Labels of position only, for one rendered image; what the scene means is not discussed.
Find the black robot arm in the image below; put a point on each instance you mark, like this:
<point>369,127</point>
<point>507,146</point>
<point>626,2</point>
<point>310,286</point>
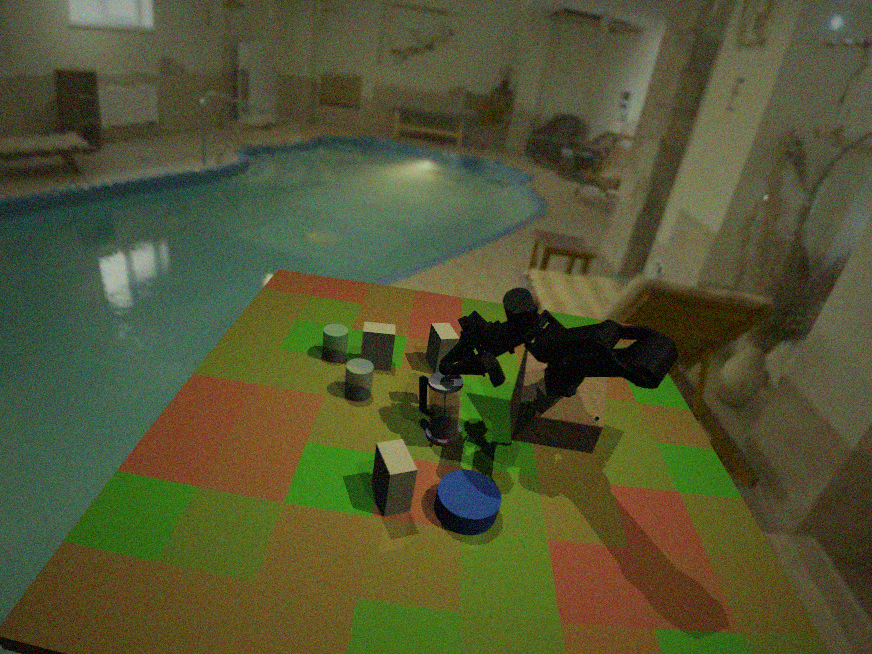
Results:
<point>572,354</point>

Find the dark green cylinder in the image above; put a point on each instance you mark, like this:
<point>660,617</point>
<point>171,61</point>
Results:
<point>335,343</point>
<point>358,383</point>

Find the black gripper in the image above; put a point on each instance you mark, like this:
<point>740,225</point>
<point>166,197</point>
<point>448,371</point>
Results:
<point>468,363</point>

